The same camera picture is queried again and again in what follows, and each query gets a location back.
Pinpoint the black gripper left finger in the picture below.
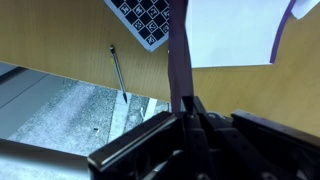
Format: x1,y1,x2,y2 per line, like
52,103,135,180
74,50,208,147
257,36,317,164
87,95,214,180

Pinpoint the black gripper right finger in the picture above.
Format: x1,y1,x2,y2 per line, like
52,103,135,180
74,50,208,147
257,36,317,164
192,96,320,180

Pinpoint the purple file folder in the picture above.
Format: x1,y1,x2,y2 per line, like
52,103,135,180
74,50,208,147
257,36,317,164
167,0,297,116

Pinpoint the black pen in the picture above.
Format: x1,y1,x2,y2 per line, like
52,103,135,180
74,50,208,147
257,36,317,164
109,44,129,105

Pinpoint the white paper sheet in folder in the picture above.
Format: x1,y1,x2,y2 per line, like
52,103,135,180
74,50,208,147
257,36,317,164
185,0,293,69

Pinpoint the black white calibration checkerboard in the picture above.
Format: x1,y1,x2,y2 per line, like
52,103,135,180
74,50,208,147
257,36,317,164
104,0,172,53

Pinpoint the loose white paper sheet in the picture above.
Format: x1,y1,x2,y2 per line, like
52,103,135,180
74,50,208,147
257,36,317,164
290,0,320,20

